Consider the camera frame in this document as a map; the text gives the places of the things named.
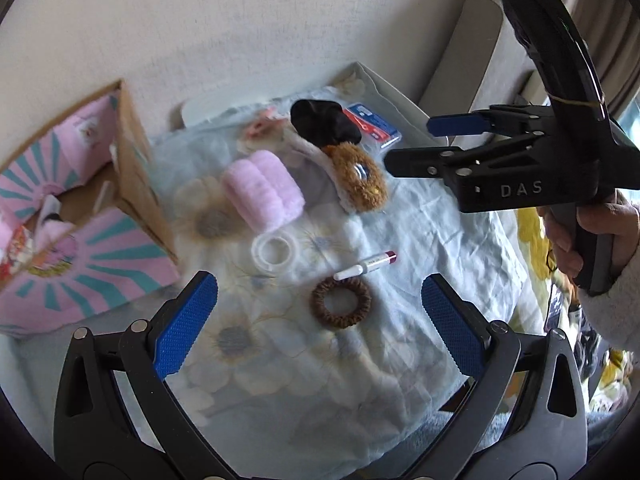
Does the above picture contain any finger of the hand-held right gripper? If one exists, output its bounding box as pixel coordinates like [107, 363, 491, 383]
[428, 104, 553, 138]
[384, 142, 496, 179]

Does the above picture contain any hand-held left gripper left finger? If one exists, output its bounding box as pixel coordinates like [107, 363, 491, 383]
[53, 270, 236, 480]

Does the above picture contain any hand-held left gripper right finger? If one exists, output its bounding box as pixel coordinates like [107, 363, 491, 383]
[405, 273, 588, 480]

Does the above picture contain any blue blister packet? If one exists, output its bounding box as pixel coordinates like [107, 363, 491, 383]
[342, 101, 403, 150]

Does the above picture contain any brown plush toy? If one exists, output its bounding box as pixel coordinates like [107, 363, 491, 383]
[322, 144, 390, 212]

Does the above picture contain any clear tape ring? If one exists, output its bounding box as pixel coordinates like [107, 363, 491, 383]
[250, 232, 296, 277]

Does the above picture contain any black scrunchie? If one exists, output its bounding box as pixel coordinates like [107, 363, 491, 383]
[290, 98, 363, 148]

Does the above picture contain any white lip balm tube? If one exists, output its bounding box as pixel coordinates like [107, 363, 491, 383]
[333, 249, 398, 282]

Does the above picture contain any brown scrunchie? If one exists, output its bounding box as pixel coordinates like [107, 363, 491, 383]
[310, 276, 373, 331]

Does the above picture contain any cardboard box with pink lining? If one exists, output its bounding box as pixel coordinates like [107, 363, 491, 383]
[0, 78, 181, 328]

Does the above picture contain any pink fluffy wristband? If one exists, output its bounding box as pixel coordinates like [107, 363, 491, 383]
[35, 220, 76, 248]
[221, 152, 307, 229]

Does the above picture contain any pink hair clip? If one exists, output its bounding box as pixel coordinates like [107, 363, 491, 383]
[244, 109, 286, 143]

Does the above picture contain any red patterned packet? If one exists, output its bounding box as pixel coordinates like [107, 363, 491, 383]
[0, 222, 36, 281]

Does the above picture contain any person's right forearm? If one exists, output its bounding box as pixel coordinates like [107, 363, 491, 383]
[577, 255, 640, 356]

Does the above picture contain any person's right hand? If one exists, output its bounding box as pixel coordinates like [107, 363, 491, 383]
[539, 192, 640, 277]

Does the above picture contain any pale yellow floral cloth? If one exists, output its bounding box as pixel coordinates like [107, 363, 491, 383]
[515, 207, 631, 411]

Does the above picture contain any light blue floral cloth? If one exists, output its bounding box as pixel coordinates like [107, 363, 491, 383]
[0, 82, 548, 480]

